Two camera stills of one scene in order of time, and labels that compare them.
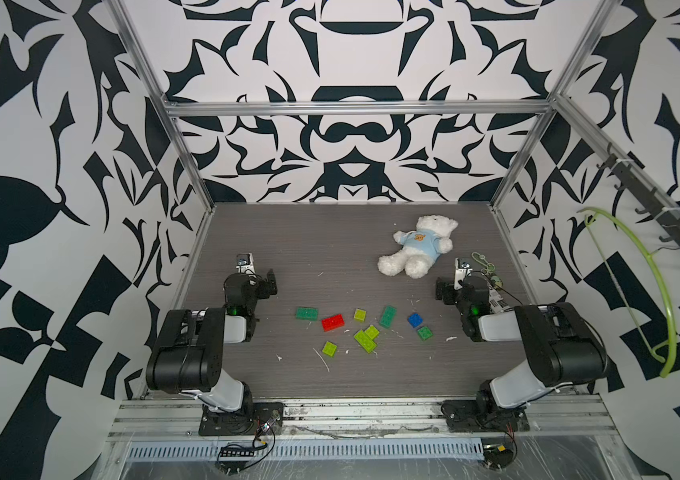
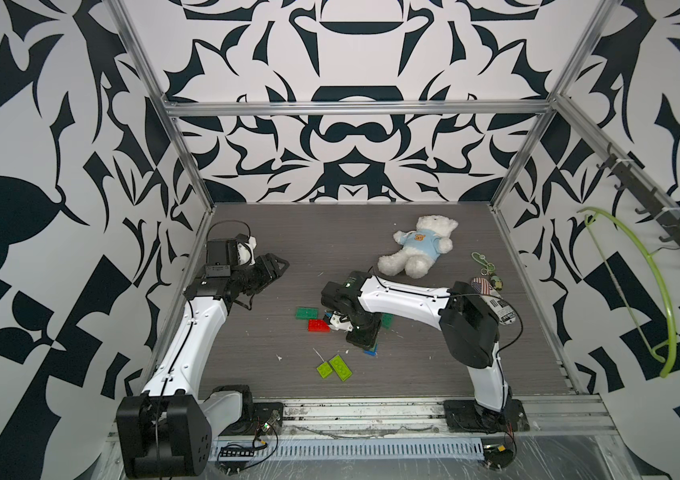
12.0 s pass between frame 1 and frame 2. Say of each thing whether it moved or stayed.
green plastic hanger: stayed
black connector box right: stayed
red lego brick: moved
